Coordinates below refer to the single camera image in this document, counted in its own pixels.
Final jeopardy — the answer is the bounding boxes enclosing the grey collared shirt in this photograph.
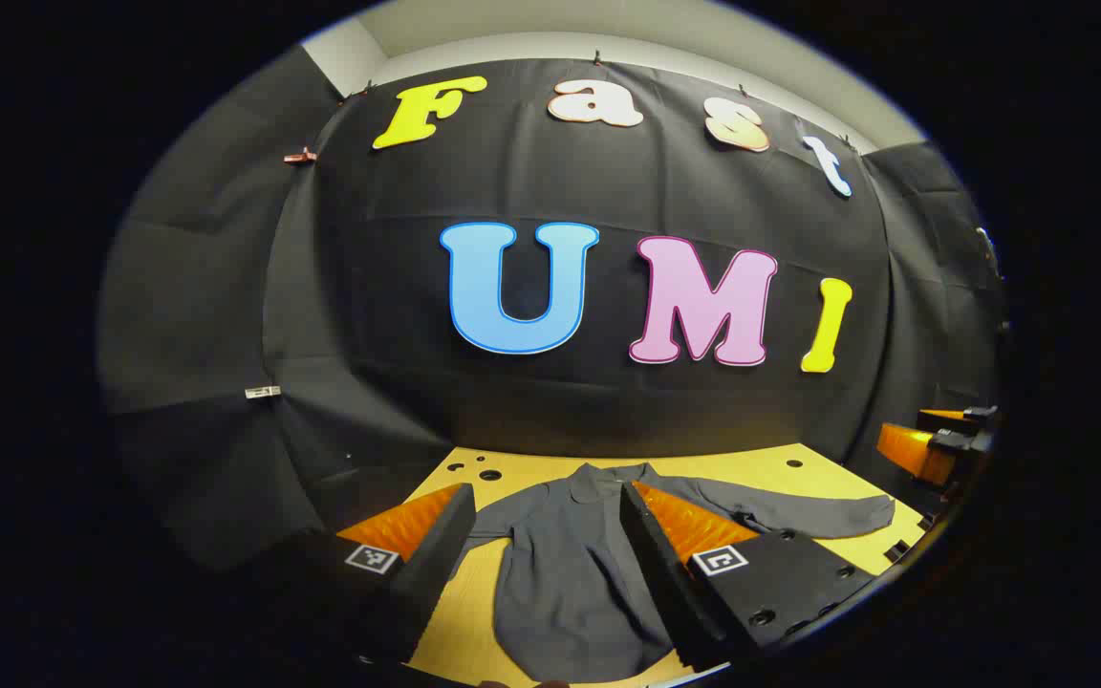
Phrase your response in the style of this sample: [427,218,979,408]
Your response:
[450,462,897,685]

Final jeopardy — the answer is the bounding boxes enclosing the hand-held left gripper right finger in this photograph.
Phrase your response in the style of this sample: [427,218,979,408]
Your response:
[619,481,880,674]

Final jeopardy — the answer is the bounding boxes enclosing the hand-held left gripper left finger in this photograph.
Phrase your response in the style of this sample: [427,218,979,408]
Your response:
[245,483,477,668]

